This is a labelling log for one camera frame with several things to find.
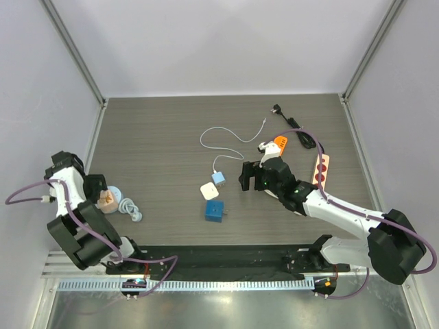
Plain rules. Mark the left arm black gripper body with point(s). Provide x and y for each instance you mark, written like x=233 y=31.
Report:
x=92 y=186

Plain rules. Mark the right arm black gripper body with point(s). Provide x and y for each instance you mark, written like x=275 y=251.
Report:
x=258 y=176

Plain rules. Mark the light blue usb charger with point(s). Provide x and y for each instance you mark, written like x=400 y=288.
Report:
x=218 y=178

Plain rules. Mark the orange power strip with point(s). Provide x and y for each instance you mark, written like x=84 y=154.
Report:
x=281 y=142

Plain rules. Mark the white square plug adapter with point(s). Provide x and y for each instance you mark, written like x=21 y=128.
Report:
x=209 y=191

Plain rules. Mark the blue cube plug adapter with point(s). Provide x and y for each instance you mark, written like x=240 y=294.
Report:
x=214 y=211

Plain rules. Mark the beige power strip red sockets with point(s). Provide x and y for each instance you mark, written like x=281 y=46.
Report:
x=320 y=170

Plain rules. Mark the pink cube plug adapter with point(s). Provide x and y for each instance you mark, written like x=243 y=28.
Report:
x=107 y=202

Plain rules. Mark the round blue pink socket hub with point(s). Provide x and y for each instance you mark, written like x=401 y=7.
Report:
x=118 y=195

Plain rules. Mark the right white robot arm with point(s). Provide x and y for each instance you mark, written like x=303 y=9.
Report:
x=384 y=242

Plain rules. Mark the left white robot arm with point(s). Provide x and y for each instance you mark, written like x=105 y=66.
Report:
x=80 y=227

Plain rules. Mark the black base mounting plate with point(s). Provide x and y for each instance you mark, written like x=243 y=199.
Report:
x=252 y=263

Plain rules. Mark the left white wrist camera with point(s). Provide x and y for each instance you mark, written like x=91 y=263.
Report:
x=47 y=199

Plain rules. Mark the white slotted cable duct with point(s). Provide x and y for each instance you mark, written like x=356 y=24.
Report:
x=136 y=284

